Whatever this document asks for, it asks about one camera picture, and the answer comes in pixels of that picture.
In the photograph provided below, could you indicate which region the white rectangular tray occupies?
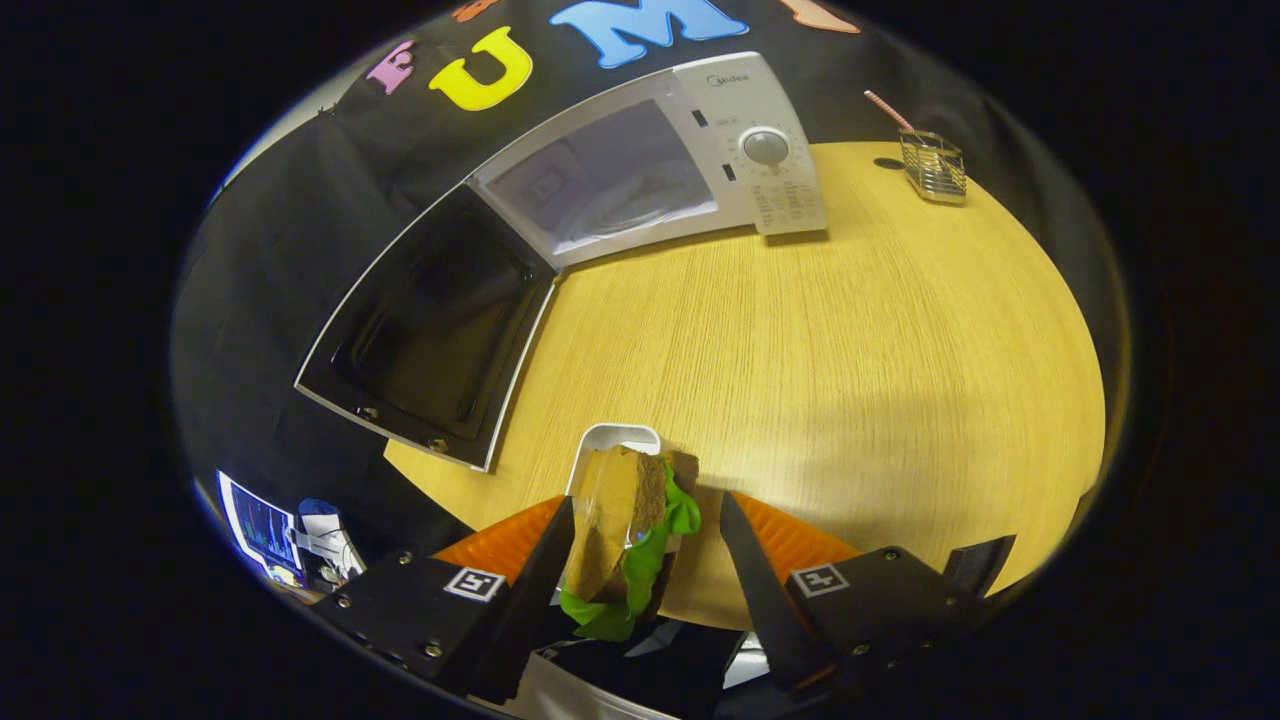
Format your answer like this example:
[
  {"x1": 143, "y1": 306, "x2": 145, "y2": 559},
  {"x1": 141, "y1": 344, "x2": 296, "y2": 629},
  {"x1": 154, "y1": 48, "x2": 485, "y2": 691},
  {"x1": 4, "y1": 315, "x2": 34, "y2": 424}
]
[{"x1": 565, "y1": 423, "x2": 663, "y2": 498}]

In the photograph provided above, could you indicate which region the wire mesh holder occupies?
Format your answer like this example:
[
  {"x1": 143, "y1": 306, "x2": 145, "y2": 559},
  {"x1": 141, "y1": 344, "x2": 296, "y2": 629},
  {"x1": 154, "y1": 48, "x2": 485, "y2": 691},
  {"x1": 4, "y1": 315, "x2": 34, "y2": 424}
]
[{"x1": 898, "y1": 128, "x2": 969, "y2": 206}]

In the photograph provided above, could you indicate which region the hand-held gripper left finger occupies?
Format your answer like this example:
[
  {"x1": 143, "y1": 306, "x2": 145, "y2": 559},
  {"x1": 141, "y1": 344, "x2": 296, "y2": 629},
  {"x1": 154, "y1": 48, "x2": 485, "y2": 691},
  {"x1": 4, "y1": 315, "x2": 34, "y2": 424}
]
[{"x1": 315, "y1": 495, "x2": 577, "y2": 706}]

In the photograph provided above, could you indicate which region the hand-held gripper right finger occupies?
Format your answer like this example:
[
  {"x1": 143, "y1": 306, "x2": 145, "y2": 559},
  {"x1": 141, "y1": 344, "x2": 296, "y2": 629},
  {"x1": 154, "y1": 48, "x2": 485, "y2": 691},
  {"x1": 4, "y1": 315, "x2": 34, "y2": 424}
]
[{"x1": 718, "y1": 490, "x2": 981, "y2": 693}]

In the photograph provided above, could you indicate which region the glass turntable plate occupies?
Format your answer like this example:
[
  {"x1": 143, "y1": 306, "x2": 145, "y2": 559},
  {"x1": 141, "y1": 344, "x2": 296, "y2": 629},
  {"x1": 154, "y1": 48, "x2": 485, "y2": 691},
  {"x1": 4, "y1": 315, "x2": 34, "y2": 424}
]
[{"x1": 565, "y1": 170, "x2": 716, "y2": 246}]

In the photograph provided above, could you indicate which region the pink striped straw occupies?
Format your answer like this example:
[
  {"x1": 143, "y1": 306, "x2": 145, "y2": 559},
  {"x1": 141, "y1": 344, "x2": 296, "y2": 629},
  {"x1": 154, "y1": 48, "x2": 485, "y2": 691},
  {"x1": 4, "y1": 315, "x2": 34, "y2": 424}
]
[{"x1": 864, "y1": 90, "x2": 915, "y2": 133}]

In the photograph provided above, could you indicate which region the monitor screen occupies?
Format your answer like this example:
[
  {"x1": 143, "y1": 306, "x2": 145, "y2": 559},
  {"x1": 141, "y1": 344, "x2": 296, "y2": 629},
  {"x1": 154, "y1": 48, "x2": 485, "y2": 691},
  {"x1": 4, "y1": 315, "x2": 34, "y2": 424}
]
[{"x1": 217, "y1": 470, "x2": 306, "y2": 589}]

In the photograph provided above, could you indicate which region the brown bread lettuce sandwich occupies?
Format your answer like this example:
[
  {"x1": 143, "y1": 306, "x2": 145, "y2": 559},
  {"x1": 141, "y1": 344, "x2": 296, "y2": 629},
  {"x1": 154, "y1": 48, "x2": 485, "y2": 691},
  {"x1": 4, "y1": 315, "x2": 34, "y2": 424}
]
[{"x1": 558, "y1": 445, "x2": 703, "y2": 643}]

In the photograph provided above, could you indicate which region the white microwave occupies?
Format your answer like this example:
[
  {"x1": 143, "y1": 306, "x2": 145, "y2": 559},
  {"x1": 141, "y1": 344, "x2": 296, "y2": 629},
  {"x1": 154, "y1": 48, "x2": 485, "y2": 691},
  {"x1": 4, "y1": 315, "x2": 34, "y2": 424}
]
[{"x1": 294, "y1": 50, "x2": 829, "y2": 473}]

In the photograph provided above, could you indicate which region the white plastic object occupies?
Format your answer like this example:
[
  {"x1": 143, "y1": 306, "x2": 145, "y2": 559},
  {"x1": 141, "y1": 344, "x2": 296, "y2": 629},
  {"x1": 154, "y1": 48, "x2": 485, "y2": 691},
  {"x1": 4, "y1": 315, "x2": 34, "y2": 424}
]
[{"x1": 295, "y1": 498, "x2": 366, "y2": 586}]

